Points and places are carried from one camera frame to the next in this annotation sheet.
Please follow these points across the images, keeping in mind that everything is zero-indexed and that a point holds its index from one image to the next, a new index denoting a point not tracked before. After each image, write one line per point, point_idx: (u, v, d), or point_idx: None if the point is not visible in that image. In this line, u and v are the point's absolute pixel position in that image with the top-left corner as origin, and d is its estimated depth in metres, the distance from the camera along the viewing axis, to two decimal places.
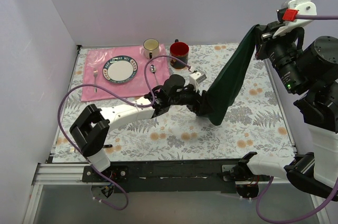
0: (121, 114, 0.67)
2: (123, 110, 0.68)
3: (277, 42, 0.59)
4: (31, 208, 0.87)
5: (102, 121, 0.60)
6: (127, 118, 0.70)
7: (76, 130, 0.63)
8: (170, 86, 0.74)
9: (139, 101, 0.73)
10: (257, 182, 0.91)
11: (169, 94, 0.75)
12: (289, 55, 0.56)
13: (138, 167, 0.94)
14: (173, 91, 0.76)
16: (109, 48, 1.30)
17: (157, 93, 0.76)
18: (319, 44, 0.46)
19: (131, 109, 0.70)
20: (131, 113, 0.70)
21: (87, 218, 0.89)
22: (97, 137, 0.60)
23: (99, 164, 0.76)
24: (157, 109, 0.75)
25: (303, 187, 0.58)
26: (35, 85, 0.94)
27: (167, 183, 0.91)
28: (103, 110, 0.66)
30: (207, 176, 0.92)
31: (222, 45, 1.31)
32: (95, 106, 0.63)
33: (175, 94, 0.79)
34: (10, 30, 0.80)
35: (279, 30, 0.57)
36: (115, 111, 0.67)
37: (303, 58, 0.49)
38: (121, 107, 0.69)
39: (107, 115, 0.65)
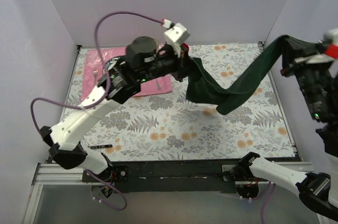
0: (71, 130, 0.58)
2: (73, 123, 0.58)
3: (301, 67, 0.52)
4: (31, 207, 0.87)
5: (49, 151, 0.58)
6: (83, 128, 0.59)
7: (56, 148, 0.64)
8: (135, 54, 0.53)
9: (91, 96, 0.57)
10: (257, 183, 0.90)
11: (134, 67, 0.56)
12: (321, 83, 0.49)
13: (138, 168, 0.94)
14: (140, 59, 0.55)
16: (109, 49, 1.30)
17: (121, 69, 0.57)
18: None
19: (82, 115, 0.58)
20: (83, 121, 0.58)
21: (87, 217, 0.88)
22: (62, 159, 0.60)
23: (94, 166, 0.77)
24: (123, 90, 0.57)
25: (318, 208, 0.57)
26: (35, 85, 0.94)
27: (167, 183, 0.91)
28: (53, 131, 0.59)
30: (207, 176, 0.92)
31: (222, 45, 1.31)
32: (44, 132, 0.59)
33: (148, 66, 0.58)
34: (10, 30, 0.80)
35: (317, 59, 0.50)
36: (65, 126, 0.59)
37: None
38: (70, 119, 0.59)
39: (57, 137, 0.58)
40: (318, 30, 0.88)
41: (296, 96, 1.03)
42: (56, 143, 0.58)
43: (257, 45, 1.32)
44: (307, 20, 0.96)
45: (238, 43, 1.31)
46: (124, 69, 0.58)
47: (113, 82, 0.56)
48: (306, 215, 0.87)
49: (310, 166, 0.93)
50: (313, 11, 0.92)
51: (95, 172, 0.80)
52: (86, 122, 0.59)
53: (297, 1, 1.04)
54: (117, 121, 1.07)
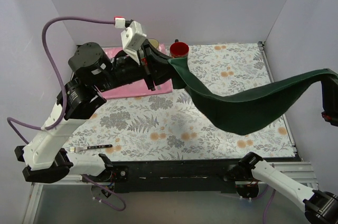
0: (39, 151, 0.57)
2: (38, 146, 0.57)
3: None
4: (31, 208, 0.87)
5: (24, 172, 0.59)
6: (48, 149, 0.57)
7: None
8: (79, 70, 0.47)
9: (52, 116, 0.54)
10: (257, 183, 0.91)
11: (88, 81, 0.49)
12: None
13: (138, 168, 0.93)
14: (90, 74, 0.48)
16: (109, 49, 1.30)
17: (75, 84, 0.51)
18: None
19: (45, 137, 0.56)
20: (48, 142, 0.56)
21: (86, 218, 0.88)
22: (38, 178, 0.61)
23: (93, 167, 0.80)
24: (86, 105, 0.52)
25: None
26: (35, 85, 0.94)
27: (167, 184, 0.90)
28: (25, 152, 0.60)
30: (207, 176, 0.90)
31: (222, 45, 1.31)
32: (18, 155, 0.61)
33: (108, 76, 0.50)
34: (11, 30, 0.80)
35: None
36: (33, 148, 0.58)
37: None
38: (38, 140, 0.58)
39: (28, 159, 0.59)
40: (319, 30, 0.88)
41: None
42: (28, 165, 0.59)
43: (257, 45, 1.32)
44: (307, 20, 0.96)
45: (238, 43, 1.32)
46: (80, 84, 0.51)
47: (70, 98, 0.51)
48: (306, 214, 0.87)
49: (311, 166, 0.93)
50: (313, 11, 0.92)
51: (94, 173, 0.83)
52: (52, 143, 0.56)
53: (297, 1, 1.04)
54: (117, 121, 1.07)
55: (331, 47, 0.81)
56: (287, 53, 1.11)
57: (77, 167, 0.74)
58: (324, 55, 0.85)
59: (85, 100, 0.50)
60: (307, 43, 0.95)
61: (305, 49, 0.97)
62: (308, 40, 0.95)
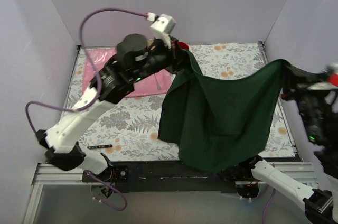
0: (66, 132, 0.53)
2: (66, 127, 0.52)
3: (304, 104, 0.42)
4: (31, 208, 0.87)
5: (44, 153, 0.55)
6: (77, 131, 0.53)
7: None
8: (125, 53, 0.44)
9: (83, 97, 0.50)
10: (257, 183, 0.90)
11: (128, 65, 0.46)
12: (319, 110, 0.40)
13: (138, 168, 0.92)
14: (131, 59, 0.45)
16: (109, 49, 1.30)
17: (110, 69, 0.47)
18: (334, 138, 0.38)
19: (74, 118, 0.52)
20: (77, 123, 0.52)
21: (87, 217, 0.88)
22: (59, 161, 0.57)
23: (95, 165, 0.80)
24: (116, 92, 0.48)
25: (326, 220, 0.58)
26: (35, 85, 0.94)
27: (167, 183, 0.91)
28: (48, 133, 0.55)
30: (207, 176, 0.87)
31: (222, 45, 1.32)
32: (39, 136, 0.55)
33: (144, 65, 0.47)
34: (11, 31, 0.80)
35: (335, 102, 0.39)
36: (58, 129, 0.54)
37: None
38: (67, 120, 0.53)
39: (52, 140, 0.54)
40: (319, 30, 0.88)
41: None
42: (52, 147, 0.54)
43: (257, 45, 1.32)
44: (307, 20, 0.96)
45: (238, 43, 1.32)
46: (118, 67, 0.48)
47: (105, 82, 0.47)
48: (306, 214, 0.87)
49: (311, 166, 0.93)
50: (313, 12, 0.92)
51: (95, 171, 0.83)
52: (81, 124, 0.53)
53: (297, 2, 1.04)
54: (117, 121, 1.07)
55: (331, 48, 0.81)
56: (287, 53, 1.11)
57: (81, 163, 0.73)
58: (324, 55, 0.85)
59: (120, 84, 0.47)
60: (307, 43, 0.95)
61: (305, 50, 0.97)
62: (308, 41, 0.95)
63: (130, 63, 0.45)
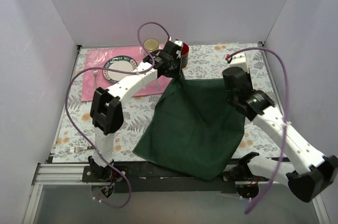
0: (129, 87, 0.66)
2: (130, 83, 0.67)
3: (231, 86, 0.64)
4: (32, 208, 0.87)
5: (113, 101, 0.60)
6: (133, 89, 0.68)
7: (96, 115, 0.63)
8: (172, 46, 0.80)
9: (140, 67, 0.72)
10: (256, 182, 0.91)
11: (169, 55, 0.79)
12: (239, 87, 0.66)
13: (138, 167, 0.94)
14: (172, 52, 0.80)
16: (109, 49, 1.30)
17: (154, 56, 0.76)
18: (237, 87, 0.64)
19: (135, 78, 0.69)
20: (138, 82, 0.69)
21: (86, 217, 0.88)
22: (115, 114, 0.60)
23: (105, 153, 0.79)
24: (159, 68, 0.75)
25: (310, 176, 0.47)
26: (35, 85, 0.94)
27: (167, 183, 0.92)
28: (110, 89, 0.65)
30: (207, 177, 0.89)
31: (222, 45, 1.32)
32: (102, 90, 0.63)
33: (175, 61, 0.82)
34: (11, 30, 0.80)
35: (235, 73, 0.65)
36: (122, 85, 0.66)
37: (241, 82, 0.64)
38: (129, 80, 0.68)
39: (116, 92, 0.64)
40: (319, 30, 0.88)
41: (296, 95, 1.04)
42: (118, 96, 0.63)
43: (257, 45, 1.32)
44: (307, 20, 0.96)
45: (238, 43, 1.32)
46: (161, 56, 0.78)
47: (156, 60, 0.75)
48: (307, 214, 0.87)
49: None
50: (313, 12, 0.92)
51: (106, 160, 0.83)
52: (136, 85, 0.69)
53: (297, 2, 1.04)
54: None
55: (331, 47, 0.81)
56: (287, 53, 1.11)
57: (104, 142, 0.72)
58: (325, 55, 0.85)
59: (163, 64, 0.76)
60: (308, 43, 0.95)
61: (305, 49, 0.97)
62: (308, 40, 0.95)
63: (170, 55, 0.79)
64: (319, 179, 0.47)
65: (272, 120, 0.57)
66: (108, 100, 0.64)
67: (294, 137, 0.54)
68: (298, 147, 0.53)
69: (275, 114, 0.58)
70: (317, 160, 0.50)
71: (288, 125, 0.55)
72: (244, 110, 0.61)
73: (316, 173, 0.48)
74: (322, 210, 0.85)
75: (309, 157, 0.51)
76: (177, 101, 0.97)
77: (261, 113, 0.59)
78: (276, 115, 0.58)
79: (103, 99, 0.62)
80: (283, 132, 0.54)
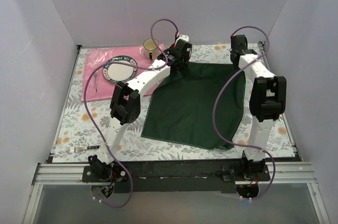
0: (146, 82, 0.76)
2: (145, 78, 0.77)
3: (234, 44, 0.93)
4: (32, 207, 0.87)
5: (133, 93, 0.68)
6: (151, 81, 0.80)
7: (116, 106, 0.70)
8: (184, 44, 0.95)
9: (154, 65, 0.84)
10: (257, 182, 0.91)
11: (181, 51, 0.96)
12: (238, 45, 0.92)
13: (138, 168, 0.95)
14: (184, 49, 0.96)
16: (109, 49, 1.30)
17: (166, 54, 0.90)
18: (237, 44, 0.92)
19: (151, 74, 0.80)
20: (152, 77, 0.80)
21: (86, 217, 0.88)
22: (134, 105, 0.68)
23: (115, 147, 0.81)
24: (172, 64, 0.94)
25: (256, 79, 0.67)
26: (35, 85, 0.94)
27: (167, 183, 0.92)
28: (130, 83, 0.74)
30: (207, 176, 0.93)
31: (222, 45, 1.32)
32: (122, 83, 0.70)
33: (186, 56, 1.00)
34: (11, 31, 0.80)
35: (239, 37, 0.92)
36: (139, 80, 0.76)
37: (240, 44, 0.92)
38: (144, 76, 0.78)
39: (135, 85, 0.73)
40: (319, 30, 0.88)
41: (295, 95, 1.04)
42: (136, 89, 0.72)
43: (257, 45, 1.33)
44: (307, 19, 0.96)
45: None
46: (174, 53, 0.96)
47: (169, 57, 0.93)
48: (306, 214, 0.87)
49: (311, 166, 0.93)
50: (313, 11, 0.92)
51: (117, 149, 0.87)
52: (153, 78, 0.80)
53: (296, 2, 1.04)
54: None
55: (331, 47, 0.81)
56: (287, 53, 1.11)
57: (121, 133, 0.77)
58: (324, 54, 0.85)
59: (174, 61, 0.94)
60: (308, 43, 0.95)
61: (305, 49, 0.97)
62: (308, 40, 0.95)
63: (182, 51, 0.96)
64: (262, 81, 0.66)
65: (248, 58, 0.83)
66: (127, 93, 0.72)
67: (259, 66, 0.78)
68: (257, 69, 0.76)
69: (252, 56, 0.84)
70: (266, 75, 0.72)
71: (257, 61, 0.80)
72: (234, 56, 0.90)
73: (261, 77, 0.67)
74: (322, 210, 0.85)
75: (262, 74, 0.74)
76: (185, 91, 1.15)
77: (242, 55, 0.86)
78: (253, 57, 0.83)
79: (123, 91, 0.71)
80: (252, 62, 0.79)
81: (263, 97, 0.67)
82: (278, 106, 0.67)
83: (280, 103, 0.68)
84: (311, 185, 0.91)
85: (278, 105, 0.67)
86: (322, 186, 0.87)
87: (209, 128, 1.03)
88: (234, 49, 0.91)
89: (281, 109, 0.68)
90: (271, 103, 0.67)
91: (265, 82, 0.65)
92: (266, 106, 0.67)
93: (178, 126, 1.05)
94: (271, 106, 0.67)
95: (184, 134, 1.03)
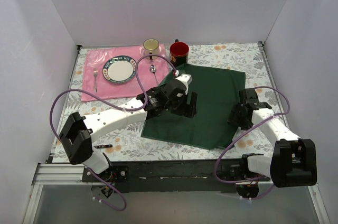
0: (106, 122, 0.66)
2: (110, 118, 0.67)
3: (245, 98, 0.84)
4: (32, 207, 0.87)
5: (84, 132, 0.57)
6: (114, 123, 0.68)
7: (64, 139, 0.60)
8: (173, 89, 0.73)
9: (130, 104, 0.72)
10: (257, 183, 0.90)
11: (168, 96, 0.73)
12: (247, 98, 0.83)
13: (137, 168, 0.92)
14: (174, 94, 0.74)
16: (109, 48, 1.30)
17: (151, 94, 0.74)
18: (249, 96, 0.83)
19: (119, 114, 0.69)
20: (120, 119, 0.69)
21: (86, 217, 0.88)
22: (81, 148, 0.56)
23: (95, 166, 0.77)
24: (152, 110, 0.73)
25: (278, 143, 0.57)
26: (35, 86, 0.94)
27: (167, 182, 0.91)
28: (88, 119, 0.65)
30: (207, 176, 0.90)
31: (222, 45, 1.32)
32: (78, 115, 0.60)
33: (174, 100, 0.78)
34: (10, 31, 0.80)
35: (249, 91, 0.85)
36: (101, 118, 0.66)
37: (250, 96, 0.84)
38: (109, 114, 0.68)
39: (92, 124, 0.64)
40: (319, 31, 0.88)
41: (295, 95, 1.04)
42: (90, 129, 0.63)
43: (257, 45, 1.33)
44: (307, 20, 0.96)
45: (238, 43, 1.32)
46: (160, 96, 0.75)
47: (150, 101, 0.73)
48: (306, 214, 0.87)
49: None
50: (313, 12, 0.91)
51: (95, 171, 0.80)
52: (119, 121, 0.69)
53: (296, 2, 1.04)
54: None
55: (331, 48, 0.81)
56: (287, 53, 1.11)
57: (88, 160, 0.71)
58: (324, 55, 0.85)
59: (156, 108, 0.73)
60: (308, 44, 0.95)
61: (305, 50, 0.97)
62: (308, 41, 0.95)
63: (169, 97, 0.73)
64: (286, 145, 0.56)
65: (263, 114, 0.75)
66: (80, 128, 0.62)
67: (278, 124, 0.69)
68: (277, 128, 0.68)
69: (267, 111, 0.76)
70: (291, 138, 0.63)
71: (275, 117, 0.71)
72: (245, 110, 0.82)
73: (284, 141, 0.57)
74: (322, 210, 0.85)
75: (284, 135, 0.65)
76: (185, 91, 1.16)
77: (255, 110, 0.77)
78: (268, 111, 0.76)
79: (76, 125, 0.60)
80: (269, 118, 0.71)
81: (289, 166, 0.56)
82: (308, 176, 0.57)
83: (309, 172, 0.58)
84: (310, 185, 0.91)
85: (307, 174, 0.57)
86: (322, 186, 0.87)
87: (209, 127, 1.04)
88: (245, 102, 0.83)
89: (311, 179, 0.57)
90: (298, 171, 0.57)
91: (289, 147, 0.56)
92: (294, 176, 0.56)
93: (178, 127, 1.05)
94: (299, 175, 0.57)
95: (184, 134, 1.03)
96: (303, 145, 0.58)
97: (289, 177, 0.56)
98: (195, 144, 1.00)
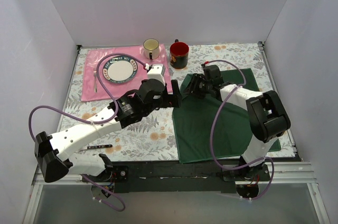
0: (74, 140, 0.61)
2: (77, 134, 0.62)
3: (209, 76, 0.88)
4: (32, 207, 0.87)
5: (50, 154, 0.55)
6: (83, 140, 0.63)
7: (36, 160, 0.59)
8: (147, 92, 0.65)
9: (100, 115, 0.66)
10: (257, 183, 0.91)
11: (143, 101, 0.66)
12: (212, 77, 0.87)
13: (138, 167, 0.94)
14: (150, 98, 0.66)
16: (109, 49, 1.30)
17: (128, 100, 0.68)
18: (213, 76, 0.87)
19: (87, 129, 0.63)
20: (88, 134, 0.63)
21: (86, 217, 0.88)
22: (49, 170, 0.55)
23: (91, 169, 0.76)
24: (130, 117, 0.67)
25: (247, 100, 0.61)
26: (35, 85, 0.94)
27: (167, 183, 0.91)
28: (54, 138, 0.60)
30: (207, 176, 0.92)
31: (222, 45, 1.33)
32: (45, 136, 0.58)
33: (155, 101, 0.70)
34: (10, 30, 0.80)
35: (212, 68, 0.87)
36: (68, 136, 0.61)
37: (213, 74, 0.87)
38: (76, 130, 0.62)
39: (57, 143, 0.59)
40: (319, 31, 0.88)
41: (296, 95, 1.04)
42: (56, 149, 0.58)
43: (257, 45, 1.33)
44: (307, 20, 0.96)
45: (238, 43, 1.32)
46: (135, 100, 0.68)
47: (123, 109, 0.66)
48: (306, 214, 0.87)
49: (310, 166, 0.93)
50: (313, 12, 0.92)
51: (93, 174, 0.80)
52: (90, 136, 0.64)
53: (296, 2, 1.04)
54: None
55: (331, 48, 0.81)
56: (287, 53, 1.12)
57: (77, 169, 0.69)
58: (324, 55, 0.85)
59: (133, 113, 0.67)
60: (307, 44, 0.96)
61: (305, 50, 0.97)
62: (308, 41, 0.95)
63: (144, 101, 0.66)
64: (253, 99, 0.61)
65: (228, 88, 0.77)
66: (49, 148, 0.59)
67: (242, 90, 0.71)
68: (244, 93, 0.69)
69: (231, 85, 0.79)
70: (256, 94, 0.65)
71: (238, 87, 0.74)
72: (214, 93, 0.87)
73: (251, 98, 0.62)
74: (322, 210, 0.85)
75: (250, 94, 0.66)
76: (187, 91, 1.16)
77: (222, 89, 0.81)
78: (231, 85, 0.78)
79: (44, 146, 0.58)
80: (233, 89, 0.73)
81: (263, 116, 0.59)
82: (282, 119, 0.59)
83: (283, 117, 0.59)
84: (311, 185, 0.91)
85: (281, 118, 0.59)
86: (322, 185, 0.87)
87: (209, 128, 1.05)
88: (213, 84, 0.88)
89: (287, 123, 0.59)
90: (273, 119, 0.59)
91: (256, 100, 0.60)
92: (272, 123, 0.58)
93: (179, 127, 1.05)
94: (275, 122, 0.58)
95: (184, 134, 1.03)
96: (266, 95, 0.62)
97: (267, 125, 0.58)
98: (195, 144, 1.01)
